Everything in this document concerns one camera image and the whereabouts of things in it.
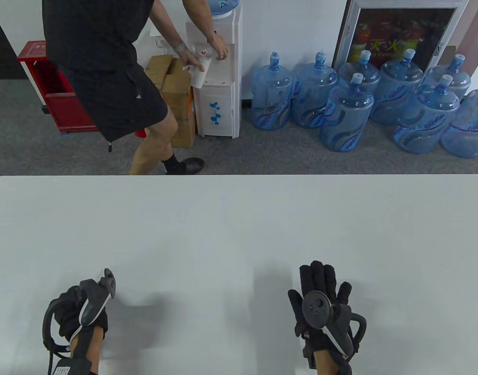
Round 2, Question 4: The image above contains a person's right hand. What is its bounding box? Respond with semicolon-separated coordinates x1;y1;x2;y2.
288;261;354;364

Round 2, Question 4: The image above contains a brown cardboard box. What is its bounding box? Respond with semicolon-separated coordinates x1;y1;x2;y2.
145;55;197;148

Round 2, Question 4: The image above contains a person's left hand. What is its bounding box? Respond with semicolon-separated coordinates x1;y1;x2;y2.
50;279;108;344

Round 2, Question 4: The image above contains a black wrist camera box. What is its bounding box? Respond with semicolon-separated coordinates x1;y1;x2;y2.
301;341;317;368
51;356;97;375

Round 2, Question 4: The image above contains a red fire extinguisher cabinet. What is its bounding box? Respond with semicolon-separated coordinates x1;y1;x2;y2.
17;41;98;134

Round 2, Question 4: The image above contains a blue dispenser water bottle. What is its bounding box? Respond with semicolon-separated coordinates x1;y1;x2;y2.
209;0;241;17

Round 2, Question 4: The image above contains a white tumbler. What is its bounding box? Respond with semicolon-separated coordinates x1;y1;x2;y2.
183;49;213;89

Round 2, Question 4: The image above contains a group of blue water jugs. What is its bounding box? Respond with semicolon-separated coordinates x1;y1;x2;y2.
250;49;478;159

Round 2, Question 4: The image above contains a white water dispenser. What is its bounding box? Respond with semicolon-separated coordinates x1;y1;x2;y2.
185;6;243;139

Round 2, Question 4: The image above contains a person's right forearm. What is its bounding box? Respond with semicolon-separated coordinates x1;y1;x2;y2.
313;350;351;375

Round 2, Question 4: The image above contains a person's left forearm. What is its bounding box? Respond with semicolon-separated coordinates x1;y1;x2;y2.
69;326;104;375

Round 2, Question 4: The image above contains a white wall socket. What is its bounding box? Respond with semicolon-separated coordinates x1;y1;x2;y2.
150;29;171;48

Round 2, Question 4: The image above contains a black tracking controller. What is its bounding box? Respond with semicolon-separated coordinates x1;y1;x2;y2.
43;268;117;356
301;292;367;362

